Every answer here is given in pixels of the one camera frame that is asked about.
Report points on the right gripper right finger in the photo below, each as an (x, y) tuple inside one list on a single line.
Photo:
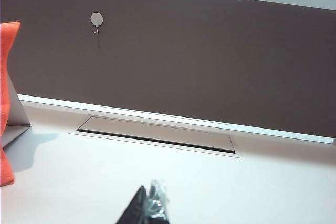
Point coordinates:
[(158, 213)]

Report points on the orange microfiber cloth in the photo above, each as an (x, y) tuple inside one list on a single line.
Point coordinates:
[(6, 77)]

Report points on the round grey adhesive hook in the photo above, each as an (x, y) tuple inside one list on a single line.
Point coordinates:
[(96, 19)]

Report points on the square tabletop mirror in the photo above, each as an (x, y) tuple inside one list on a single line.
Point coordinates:
[(18, 113)]

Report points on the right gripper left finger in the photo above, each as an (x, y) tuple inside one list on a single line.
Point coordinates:
[(134, 209)]

